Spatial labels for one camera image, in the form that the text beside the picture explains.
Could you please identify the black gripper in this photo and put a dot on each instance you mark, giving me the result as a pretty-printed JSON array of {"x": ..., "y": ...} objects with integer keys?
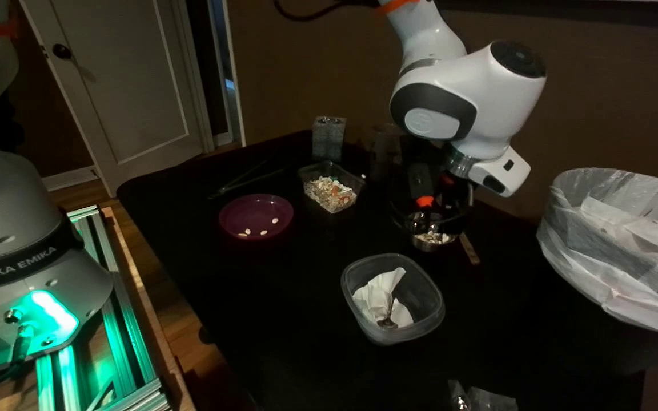
[{"x": 439, "y": 184}]

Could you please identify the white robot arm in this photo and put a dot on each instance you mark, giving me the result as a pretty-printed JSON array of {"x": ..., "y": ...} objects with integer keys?
[{"x": 466, "y": 92}]

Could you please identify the purple round lid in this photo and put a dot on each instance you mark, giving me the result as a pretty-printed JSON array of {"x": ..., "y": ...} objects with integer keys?
[{"x": 257, "y": 216}]

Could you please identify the wooden spoon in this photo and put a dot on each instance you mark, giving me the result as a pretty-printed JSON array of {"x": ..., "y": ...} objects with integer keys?
[{"x": 469, "y": 249}]

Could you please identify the dark drinking glass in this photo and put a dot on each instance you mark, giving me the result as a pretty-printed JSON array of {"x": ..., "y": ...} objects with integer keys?
[{"x": 386, "y": 157}]

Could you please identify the clear plastic container with seeds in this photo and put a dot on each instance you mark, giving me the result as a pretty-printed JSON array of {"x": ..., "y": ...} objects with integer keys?
[{"x": 329, "y": 190}]

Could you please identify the patterned tissue box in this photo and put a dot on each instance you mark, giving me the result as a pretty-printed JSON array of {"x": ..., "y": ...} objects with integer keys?
[{"x": 329, "y": 138}]

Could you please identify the metal tongs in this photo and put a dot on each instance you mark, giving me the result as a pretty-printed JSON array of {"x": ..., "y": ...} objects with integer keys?
[{"x": 245, "y": 182}]

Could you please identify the white door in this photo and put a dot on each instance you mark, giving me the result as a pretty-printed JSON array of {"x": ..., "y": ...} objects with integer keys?
[{"x": 130, "y": 84}]

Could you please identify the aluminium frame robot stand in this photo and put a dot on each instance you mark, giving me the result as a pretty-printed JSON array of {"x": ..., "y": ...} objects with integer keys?
[{"x": 107, "y": 351}]

